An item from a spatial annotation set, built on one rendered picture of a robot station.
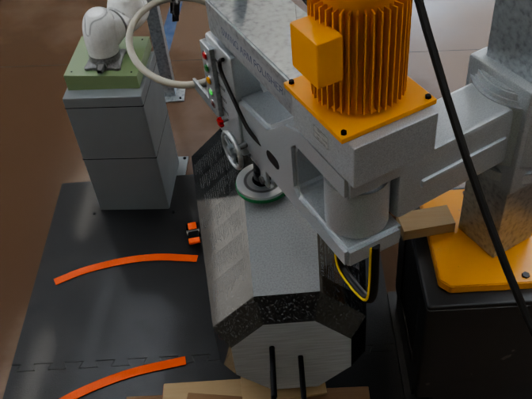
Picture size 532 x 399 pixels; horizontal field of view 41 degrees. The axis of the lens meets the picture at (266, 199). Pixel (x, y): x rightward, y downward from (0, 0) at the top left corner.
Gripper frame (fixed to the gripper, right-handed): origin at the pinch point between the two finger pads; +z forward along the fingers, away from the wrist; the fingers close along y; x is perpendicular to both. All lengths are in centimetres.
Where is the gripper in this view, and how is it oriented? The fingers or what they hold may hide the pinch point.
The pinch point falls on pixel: (174, 11)
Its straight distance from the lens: 334.6
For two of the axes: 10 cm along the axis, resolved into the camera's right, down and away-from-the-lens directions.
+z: -1.1, 4.3, 9.0
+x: 9.7, -1.6, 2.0
